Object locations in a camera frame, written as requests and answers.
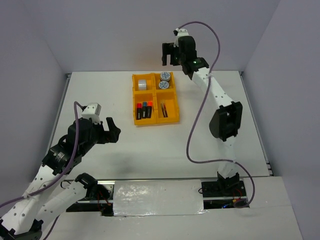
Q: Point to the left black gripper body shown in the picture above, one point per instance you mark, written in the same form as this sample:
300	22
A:
99	136

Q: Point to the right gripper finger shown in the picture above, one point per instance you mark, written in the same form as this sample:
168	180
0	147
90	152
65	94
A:
174	60
167	50

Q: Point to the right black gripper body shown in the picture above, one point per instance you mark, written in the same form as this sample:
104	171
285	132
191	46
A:
181	58

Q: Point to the blue putty jar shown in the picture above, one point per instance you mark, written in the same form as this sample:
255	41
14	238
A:
163	85
165	76

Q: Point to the pink cap black highlighter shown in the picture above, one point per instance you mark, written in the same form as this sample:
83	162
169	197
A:
139	111

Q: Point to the clear tape roll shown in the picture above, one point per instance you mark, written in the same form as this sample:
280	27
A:
142	85

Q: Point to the blue cap black highlighter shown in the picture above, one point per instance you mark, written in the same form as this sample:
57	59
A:
144	109

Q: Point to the orange cap black highlighter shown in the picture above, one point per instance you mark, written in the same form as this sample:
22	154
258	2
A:
149	109

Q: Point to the yellow four-compartment organizer tray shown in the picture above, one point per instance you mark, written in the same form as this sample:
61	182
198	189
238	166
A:
157	96

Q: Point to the blue gel pen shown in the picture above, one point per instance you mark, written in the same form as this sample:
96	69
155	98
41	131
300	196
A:
163	110

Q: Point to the red pen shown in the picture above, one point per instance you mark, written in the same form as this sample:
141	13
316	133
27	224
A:
165	110

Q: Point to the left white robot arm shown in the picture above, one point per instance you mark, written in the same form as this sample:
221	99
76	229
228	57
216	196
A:
34	210

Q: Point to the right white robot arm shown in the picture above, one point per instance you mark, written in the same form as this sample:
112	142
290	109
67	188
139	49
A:
226	120

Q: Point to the silver foil covered panel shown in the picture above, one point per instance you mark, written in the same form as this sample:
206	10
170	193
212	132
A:
157	198

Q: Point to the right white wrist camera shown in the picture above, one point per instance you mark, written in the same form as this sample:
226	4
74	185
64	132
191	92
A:
178	33

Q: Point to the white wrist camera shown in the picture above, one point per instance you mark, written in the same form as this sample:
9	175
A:
178	33
92	112

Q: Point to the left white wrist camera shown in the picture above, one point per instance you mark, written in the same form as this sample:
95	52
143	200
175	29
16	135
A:
92	112

